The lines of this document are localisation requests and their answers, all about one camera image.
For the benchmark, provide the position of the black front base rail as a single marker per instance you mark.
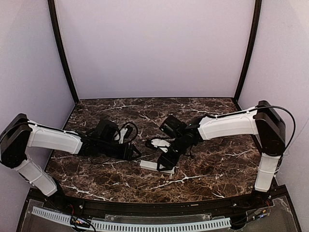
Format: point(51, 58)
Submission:
point(234, 207)

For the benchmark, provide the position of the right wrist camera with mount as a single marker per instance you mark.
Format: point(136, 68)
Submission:
point(157, 143)

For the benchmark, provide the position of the grey slotted cable duct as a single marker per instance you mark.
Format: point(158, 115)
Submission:
point(133, 224)

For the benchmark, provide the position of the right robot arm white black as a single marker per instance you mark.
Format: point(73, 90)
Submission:
point(261, 120)

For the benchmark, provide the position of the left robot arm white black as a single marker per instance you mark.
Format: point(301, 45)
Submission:
point(106, 138)

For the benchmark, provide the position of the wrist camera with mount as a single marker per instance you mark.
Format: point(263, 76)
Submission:
point(125, 134)
point(157, 143)

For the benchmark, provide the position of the black frame post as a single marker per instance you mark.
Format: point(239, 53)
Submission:
point(61, 50)
point(249, 50)

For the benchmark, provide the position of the white remote control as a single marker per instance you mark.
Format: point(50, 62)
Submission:
point(152, 166)

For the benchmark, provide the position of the black right frame post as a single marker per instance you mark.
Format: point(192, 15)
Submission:
point(249, 50)

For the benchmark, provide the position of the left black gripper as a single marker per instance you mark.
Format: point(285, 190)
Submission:
point(129, 152)

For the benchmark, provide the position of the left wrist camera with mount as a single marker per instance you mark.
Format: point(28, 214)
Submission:
point(125, 134)

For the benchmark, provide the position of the black left frame post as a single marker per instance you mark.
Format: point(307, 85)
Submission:
point(61, 50)

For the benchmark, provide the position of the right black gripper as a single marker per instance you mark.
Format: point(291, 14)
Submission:
point(167, 157)

